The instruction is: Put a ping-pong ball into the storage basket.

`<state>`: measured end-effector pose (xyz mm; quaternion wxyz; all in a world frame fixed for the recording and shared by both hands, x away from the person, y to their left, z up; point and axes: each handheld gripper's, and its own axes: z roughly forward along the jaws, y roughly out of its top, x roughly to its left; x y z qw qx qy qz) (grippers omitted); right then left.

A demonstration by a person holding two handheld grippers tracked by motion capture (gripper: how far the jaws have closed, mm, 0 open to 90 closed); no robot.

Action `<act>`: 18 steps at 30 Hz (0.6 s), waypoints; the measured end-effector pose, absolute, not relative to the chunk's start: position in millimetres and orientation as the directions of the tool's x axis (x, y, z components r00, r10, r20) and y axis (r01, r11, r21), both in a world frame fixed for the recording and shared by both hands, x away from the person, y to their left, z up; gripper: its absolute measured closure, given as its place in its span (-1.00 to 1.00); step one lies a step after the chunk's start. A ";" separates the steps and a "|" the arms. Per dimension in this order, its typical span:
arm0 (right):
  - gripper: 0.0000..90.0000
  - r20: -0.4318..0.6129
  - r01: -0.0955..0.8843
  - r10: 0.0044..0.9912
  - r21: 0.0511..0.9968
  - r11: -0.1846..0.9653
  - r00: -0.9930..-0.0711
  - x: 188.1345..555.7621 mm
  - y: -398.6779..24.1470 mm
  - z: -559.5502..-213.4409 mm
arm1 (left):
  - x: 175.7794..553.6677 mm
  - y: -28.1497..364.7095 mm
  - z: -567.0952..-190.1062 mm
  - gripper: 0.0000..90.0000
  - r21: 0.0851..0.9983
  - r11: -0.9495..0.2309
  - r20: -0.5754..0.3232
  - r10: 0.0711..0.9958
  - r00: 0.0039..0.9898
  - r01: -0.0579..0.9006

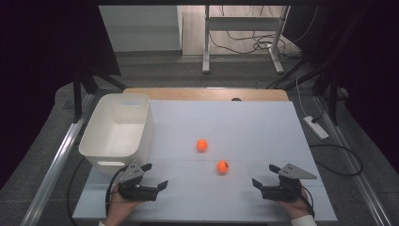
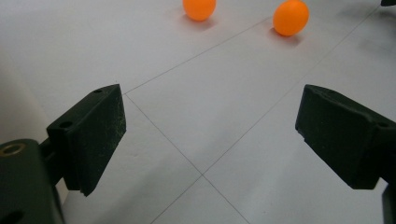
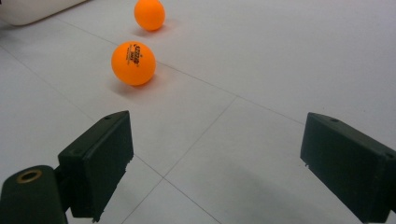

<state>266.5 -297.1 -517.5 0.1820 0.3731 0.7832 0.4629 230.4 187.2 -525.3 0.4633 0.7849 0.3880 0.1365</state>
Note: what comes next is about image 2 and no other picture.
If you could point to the orange ping pong ball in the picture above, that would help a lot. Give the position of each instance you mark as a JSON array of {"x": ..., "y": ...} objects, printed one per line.
[
  {"x": 291, "y": 18},
  {"x": 199, "y": 7}
]

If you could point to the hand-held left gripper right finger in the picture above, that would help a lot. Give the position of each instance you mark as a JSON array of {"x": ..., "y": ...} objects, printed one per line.
[{"x": 345, "y": 140}]

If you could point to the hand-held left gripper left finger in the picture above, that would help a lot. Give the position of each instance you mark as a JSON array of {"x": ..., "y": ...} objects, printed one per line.
[{"x": 90, "y": 137}]

